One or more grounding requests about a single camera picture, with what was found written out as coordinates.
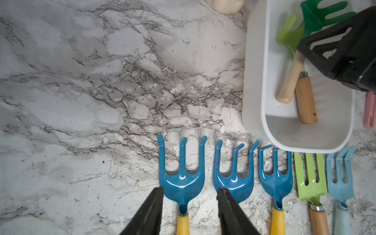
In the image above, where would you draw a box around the white storage box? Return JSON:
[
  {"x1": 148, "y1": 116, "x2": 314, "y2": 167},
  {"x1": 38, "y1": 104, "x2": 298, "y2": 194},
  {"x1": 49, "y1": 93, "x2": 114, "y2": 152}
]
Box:
[{"x1": 242, "y1": 1, "x2": 355, "y2": 154}]

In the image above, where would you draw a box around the small potted green plant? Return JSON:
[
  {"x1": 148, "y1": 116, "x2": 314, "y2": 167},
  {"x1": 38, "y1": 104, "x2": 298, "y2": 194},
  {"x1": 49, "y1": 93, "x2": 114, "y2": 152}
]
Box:
[{"x1": 205, "y1": 0, "x2": 246, "y2": 14}]

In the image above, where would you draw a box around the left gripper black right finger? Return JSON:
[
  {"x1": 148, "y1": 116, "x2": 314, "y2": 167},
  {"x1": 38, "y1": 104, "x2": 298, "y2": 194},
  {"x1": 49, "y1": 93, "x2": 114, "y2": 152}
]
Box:
[{"x1": 217, "y1": 188, "x2": 260, "y2": 235}]

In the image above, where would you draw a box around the light blue hand rake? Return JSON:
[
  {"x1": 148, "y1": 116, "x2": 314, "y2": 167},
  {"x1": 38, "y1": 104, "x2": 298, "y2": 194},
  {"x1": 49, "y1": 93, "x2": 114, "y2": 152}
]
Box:
[{"x1": 326, "y1": 146, "x2": 356, "y2": 235}]

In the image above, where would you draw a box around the pink brush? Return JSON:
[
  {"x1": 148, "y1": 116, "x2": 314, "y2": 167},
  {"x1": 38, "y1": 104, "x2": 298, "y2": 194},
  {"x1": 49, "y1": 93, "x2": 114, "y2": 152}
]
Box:
[{"x1": 363, "y1": 92, "x2": 376, "y2": 129}]

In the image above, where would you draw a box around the lime green tool wooden handle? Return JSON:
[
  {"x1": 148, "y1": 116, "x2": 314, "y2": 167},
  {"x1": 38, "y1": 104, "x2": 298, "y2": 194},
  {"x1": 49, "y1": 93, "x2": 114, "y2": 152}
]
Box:
[{"x1": 276, "y1": 13, "x2": 305, "y2": 104}]

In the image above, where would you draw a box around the blue hand rake yellow handle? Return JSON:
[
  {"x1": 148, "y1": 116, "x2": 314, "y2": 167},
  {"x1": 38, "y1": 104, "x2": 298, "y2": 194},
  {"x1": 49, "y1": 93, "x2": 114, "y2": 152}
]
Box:
[{"x1": 258, "y1": 145, "x2": 293, "y2": 235}]

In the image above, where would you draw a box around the green hand rake wooden handle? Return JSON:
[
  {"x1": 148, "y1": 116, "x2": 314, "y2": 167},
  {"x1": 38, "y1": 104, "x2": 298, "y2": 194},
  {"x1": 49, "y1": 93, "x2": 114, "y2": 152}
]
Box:
[{"x1": 294, "y1": 152, "x2": 330, "y2": 235}]

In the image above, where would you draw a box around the dark green rake wooden handle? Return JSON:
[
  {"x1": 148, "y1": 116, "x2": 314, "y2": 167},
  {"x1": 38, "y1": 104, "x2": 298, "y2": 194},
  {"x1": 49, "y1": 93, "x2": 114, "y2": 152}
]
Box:
[{"x1": 295, "y1": 0, "x2": 355, "y2": 124}]

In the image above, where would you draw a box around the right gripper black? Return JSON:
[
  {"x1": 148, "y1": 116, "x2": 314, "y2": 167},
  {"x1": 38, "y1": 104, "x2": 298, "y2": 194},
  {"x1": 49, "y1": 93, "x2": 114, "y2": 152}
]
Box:
[{"x1": 297, "y1": 6, "x2": 376, "y2": 92}]

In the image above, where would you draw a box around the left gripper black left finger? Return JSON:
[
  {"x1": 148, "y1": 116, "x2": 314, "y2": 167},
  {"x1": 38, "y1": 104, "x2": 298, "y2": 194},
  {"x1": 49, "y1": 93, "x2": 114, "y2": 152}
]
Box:
[{"x1": 120, "y1": 187, "x2": 164, "y2": 235}]

